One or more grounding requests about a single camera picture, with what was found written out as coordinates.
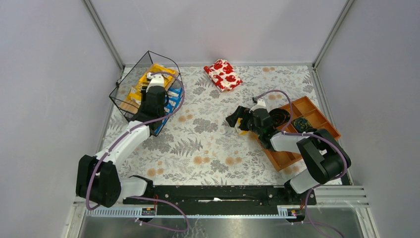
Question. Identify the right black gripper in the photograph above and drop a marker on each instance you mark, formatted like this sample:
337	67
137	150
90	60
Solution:
246	119

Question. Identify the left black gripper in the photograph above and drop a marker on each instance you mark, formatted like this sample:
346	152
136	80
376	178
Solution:
144	90

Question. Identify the blue m&m bag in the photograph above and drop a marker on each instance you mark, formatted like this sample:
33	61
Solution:
173	103
175	92
160	127

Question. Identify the yellow m&m bag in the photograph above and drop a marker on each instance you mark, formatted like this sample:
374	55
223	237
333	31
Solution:
134	95
156	67
241	126
143	81

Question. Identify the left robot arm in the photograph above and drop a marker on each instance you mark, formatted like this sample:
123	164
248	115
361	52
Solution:
98	180

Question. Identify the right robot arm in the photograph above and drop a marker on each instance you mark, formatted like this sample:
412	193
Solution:
324	158

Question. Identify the green black coiled roll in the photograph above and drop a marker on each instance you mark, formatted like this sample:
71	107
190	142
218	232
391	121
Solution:
301	125

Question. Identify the orange compartment tray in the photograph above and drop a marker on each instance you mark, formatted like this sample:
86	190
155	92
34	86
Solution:
306	117

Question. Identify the red white floral pouch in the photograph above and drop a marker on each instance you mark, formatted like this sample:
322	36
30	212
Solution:
223	76

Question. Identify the floral table mat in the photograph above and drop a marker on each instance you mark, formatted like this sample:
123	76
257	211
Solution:
197	147

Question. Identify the black wire wooden shelf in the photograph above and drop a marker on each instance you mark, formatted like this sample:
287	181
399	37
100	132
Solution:
118	95

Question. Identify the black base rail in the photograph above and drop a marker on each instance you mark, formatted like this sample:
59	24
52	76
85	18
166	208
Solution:
219	200

